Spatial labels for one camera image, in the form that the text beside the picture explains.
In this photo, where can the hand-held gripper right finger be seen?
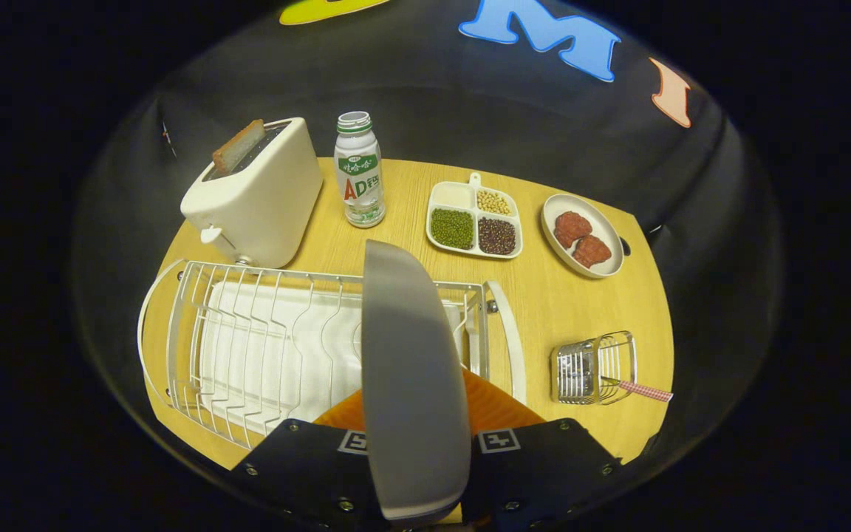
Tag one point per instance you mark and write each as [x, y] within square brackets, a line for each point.
[536, 465]

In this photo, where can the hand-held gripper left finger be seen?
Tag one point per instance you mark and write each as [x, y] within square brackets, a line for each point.
[307, 465]

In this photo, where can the beige round plate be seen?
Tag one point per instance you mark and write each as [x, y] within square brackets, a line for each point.
[411, 369]

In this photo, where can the beige dish with meat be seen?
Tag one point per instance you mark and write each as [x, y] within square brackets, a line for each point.
[603, 222]

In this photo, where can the white drip tray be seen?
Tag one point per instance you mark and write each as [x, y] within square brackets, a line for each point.
[285, 355]

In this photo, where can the red meat patty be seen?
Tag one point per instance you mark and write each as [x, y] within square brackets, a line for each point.
[572, 227]
[592, 252]

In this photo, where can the pile of dark red beans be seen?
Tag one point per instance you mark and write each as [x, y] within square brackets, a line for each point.
[497, 236]

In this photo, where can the pile of green beans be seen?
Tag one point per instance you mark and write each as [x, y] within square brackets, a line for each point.
[452, 227]

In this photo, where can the pile of yellow soybeans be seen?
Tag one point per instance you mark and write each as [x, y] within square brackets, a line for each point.
[493, 202]

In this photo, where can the white toaster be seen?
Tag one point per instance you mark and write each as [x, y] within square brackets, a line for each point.
[263, 199]

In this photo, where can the white bottle green label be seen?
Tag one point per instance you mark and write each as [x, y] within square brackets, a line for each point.
[359, 192]

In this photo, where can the white divided tray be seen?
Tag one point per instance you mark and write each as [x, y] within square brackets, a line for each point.
[455, 196]

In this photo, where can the toasted bread slice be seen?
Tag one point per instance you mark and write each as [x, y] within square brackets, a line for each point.
[237, 148]

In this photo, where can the black backdrop cloth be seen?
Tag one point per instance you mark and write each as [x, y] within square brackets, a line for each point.
[433, 96]

